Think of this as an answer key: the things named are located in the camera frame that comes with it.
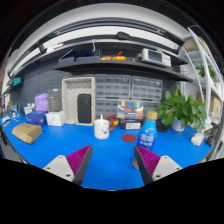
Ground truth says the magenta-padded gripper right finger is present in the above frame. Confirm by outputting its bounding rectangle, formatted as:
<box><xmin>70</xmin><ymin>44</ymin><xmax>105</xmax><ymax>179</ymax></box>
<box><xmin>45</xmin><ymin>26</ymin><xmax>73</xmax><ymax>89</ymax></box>
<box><xmin>133</xmin><ymin>144</ymin><xmax>183</xmax><ymax>186</ymax></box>

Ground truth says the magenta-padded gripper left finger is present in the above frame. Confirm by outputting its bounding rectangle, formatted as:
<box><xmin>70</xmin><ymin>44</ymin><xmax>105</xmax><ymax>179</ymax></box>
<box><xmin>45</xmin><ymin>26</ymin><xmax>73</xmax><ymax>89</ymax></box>
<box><xmin>43</xmin><ymin>143</ymin><xmax>94</xmax><ymax>186</ymax></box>

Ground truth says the blue drink bottle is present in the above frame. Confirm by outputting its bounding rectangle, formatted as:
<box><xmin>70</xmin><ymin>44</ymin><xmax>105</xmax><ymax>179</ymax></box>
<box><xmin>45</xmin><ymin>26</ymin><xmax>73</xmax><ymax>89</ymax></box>
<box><xmin>132</xmin><ymin>110</ymin><xmax>159</xmax><ymax>170</ymax></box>

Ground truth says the flat round red coaster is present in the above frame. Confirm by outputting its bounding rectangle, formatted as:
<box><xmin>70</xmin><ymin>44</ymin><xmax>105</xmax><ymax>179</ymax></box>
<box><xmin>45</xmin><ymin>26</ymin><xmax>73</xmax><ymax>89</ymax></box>
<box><xmin>121</xmin><ymin>133</ymin><xmax>138</xmax><ymax>143</ymax></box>

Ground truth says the black flat case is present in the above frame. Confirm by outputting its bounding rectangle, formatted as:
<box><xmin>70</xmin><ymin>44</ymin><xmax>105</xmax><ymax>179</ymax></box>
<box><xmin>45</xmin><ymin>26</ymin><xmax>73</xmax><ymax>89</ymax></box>
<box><xmin>155</xmin><ymin>119</ymin><xmax>172</xmax><ymax>133</ymax></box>

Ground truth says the white printed mug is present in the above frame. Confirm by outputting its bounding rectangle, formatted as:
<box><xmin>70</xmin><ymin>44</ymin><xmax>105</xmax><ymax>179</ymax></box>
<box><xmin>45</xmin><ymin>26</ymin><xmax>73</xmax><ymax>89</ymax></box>
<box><xmin>93</xmin><ymin>118</ymin><xmax>111</xmax><ymax>140</ymax></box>

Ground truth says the small white adapter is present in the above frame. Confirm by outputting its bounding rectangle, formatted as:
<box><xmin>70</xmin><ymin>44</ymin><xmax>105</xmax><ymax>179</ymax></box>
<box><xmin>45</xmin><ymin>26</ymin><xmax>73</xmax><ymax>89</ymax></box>
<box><xmin>190</xmin><ymin>132</ymin><xmax>205</xmax><ymax>147</ymax></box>

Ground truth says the white carton box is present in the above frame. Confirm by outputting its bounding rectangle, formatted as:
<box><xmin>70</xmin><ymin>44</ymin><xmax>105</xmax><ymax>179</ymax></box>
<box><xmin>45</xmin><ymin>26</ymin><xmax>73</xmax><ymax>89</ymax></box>
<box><xmin>45</xmin><ymin>110</ymin><xmax>66</xmax><ymax>127</ymax></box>

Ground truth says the brown cardboard box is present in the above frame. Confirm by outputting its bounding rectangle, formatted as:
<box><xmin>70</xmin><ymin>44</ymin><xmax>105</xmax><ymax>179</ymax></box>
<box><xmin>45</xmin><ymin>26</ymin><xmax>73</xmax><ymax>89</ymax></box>
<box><xmin>11</xmin><ymin>122</ymin><xmax>44</xmax><ymax>145</ymax></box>

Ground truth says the blue carton box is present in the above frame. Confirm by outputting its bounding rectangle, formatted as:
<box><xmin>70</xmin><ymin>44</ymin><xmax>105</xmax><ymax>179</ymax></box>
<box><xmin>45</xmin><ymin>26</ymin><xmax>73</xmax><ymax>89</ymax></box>
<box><xmin>24</xmin><ymin>110</ymin><xmax>48</xmax><ymax>127</ymax></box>

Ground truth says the black rectangular speaker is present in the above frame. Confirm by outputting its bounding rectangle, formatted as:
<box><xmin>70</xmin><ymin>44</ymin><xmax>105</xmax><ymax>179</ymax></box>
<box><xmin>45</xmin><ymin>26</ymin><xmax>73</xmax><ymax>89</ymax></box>
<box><xmin>77</xmin><ymin>93</ymin><xmax>92</xmax><ymax>124</ymax></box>

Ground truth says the grey small-parts drawer cabinet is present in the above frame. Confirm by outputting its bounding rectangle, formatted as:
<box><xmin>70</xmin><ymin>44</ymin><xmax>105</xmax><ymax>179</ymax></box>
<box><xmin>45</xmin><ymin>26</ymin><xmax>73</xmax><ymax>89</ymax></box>
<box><xmin>142</xmin><ymin>99</ymin><xmax>163</xmax><ymax>116</ymax></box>
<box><xmin>94</xmin><ymin>73</ymin><xmax>133</xmax><ymax>100</ymax></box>
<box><xmin>131</xmin><ymin>75</ymin><xmax>164</xmax><ymax>102</ymax></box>
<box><xmin>95</xmin><ymin>97</ymin><xmax>121</xmax><ymax>118</ymax></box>

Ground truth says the green potted plant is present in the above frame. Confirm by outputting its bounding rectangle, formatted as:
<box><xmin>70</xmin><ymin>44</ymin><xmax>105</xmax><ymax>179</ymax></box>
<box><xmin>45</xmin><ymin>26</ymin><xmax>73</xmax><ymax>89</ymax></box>
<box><xmin>155</xmin><ymin>83</ymin><xmax>208</xmax><ymax>132</ymax></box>

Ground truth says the clear case with coloured parts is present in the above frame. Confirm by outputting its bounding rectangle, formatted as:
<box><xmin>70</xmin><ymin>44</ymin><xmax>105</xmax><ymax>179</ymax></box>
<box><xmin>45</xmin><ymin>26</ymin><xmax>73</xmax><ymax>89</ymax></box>
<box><xmin>116</xmin><ymin>99</ymin><xmax>145</xmax><ymax>121</ymax></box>

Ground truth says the beige perforated tray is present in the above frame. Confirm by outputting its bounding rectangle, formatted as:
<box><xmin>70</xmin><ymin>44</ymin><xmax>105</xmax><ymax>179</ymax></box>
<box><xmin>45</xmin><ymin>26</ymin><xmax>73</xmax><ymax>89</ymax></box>
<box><xmin>61</xmin><ymin>76</ymin><xmax>97</xmax><ymax>127</ymax></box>

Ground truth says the dark grey upright box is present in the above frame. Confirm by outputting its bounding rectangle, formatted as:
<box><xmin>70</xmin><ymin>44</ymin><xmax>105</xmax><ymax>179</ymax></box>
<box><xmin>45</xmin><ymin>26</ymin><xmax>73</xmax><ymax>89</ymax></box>
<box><xmin>47</xmin><ymin>88</ymin><xmax>63</xmax><ymax>113</ymax></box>

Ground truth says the white shelf unit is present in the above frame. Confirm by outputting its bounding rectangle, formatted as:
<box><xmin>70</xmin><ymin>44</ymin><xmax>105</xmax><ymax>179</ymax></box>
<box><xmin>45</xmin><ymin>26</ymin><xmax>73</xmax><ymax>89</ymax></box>
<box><xmin>181</xmin><ymin>26</ymin><xmax>224</xmax><ymax>134</ymax></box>

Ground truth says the teal small object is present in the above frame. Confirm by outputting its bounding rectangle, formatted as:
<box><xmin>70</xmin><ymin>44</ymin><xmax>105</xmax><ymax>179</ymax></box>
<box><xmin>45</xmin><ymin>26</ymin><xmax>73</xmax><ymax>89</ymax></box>
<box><xmin>12</xmin><ymin>77</ymin><xmax>23</xmax><ymax>87</ymax></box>

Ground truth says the yellow meter with red leads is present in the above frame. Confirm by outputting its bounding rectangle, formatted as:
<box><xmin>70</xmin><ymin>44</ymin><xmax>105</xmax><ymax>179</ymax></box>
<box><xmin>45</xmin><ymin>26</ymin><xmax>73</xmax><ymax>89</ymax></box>
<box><xmin>100</xmin><ymin>54</ymin><xmax>128</xmax><ymax>62</ymax></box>

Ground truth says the red and yellow cable bundle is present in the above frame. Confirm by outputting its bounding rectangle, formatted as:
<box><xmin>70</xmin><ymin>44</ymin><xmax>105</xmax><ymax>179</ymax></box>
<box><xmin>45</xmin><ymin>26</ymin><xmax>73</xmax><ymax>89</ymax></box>
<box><xmin>103</xmin><ymin>114</ymin><xmax>120</xmax><ymax>132</ymax></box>

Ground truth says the black wall shelf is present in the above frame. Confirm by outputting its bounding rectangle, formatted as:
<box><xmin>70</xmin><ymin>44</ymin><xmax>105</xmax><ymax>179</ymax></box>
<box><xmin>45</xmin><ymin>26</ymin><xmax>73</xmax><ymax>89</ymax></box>
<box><xmin>53</xmin><ymin>59</ymin><xmax>194</xmax><ymax>83</ymax></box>

